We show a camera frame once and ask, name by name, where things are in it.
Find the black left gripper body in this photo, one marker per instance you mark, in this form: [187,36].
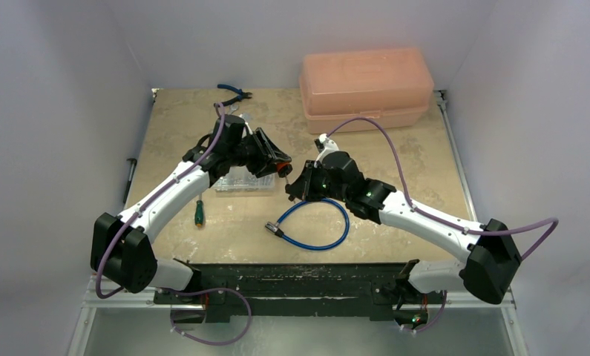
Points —
[251,153]

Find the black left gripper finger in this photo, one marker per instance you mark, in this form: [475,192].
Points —
[267,170]
[275,154]

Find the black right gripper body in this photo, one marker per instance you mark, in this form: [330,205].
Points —
[307,179]

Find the orange black padlock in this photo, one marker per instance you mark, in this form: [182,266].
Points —
[283,169]

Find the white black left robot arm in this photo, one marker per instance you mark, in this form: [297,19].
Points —
[122,243]

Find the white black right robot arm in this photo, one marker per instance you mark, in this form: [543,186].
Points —
[485,257]

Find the clear plastic screw organizer box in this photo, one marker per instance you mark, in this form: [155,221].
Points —
[240,179]

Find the black hammer beside table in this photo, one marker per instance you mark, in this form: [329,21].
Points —
[132,166]

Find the pink plastic toolbox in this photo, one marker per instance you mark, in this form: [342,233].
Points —
[392,87]

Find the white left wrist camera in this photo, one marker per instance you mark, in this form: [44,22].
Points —
[246,117]

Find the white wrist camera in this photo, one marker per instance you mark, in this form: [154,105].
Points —
[326,146]
[246,117]

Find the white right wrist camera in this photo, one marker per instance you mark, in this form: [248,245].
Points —
[326,146]

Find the blue cable lock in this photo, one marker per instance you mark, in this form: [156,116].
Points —
[312,226]

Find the blue black handled pliers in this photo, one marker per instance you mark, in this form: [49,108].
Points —
[240,94]

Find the green handled screwdriver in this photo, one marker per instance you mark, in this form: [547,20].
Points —
[199,214]

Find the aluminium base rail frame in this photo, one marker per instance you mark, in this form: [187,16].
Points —
[373,290]

